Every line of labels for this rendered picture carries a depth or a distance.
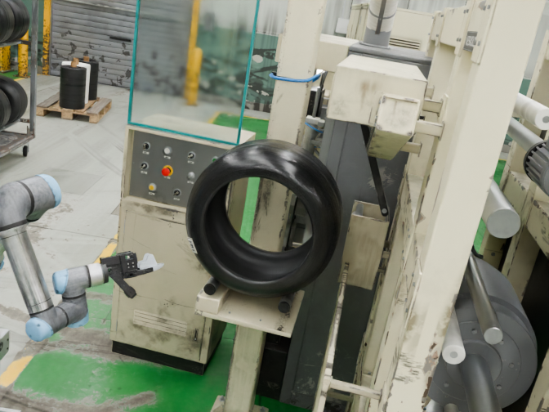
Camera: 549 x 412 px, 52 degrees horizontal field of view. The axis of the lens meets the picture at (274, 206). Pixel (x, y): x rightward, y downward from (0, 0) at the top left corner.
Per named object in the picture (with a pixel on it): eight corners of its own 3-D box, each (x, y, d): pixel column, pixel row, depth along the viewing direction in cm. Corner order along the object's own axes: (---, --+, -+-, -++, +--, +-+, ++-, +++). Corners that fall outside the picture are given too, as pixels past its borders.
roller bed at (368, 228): (340, 263, 248) (354, 199, 239) (373, 270, 246) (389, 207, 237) (336, 282, 230) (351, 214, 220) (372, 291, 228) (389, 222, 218)
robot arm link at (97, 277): (92, 288, 185) (87, 284, 192) (107, 285, 187) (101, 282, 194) (89, 266, 184) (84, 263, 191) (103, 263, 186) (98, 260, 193)
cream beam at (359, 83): (341, 93, 213) (348, 53, 208) (408, 106, 210) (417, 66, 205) (323, 118, 156) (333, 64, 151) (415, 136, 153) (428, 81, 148)
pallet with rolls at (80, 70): (58, 100, 886) (60, 50, 861) (111, 107, 897) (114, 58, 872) (36, 116, 773) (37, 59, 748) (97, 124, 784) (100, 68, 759)
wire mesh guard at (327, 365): (315, 391, 258) (346, 253, 236) (319, 392, 258) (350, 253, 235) (280, 568, 174) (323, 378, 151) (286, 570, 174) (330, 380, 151)
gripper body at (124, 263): (138, 252, 191) (101, 259, 186) (141, 277, 192) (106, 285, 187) (132, 250, 198) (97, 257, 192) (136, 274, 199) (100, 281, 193)
